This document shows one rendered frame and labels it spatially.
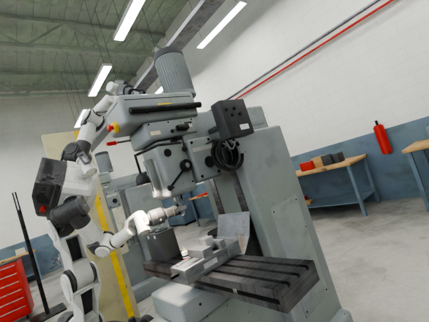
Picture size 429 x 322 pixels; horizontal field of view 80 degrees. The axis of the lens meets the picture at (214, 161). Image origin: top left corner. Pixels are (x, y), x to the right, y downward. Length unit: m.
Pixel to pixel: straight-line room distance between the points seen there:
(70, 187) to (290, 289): 1.15
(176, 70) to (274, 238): 1.20
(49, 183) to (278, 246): 1.33
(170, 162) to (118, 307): 2.16
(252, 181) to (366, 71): 3.94
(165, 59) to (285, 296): 1.42
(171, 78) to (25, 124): 9.54
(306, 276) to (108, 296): 2.44
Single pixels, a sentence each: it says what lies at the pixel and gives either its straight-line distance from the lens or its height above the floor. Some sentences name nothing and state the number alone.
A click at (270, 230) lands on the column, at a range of 1.64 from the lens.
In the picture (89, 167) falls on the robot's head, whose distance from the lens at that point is 1.51.
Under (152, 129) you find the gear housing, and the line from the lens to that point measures 1.41.
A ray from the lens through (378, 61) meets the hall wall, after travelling 5.17.
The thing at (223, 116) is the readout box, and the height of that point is 1.63.
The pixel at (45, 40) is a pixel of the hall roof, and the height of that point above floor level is 6.19.
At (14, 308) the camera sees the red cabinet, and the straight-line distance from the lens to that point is 5.89.
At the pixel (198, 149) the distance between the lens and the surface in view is 1.51.
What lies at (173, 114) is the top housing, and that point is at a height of 1.75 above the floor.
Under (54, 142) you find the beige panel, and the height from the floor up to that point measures 2.20.
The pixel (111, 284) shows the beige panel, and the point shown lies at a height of 0.58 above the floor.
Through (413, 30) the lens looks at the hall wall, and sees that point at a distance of 5.11.
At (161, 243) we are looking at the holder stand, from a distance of 1.79.
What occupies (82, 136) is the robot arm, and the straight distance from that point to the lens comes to 1.83.
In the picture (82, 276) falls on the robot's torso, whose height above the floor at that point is 1.02.
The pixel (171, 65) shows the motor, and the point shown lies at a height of 2.08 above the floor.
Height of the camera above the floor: 1.36
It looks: 3 degrees up
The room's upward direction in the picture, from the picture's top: 18 degrees counter-clockwise
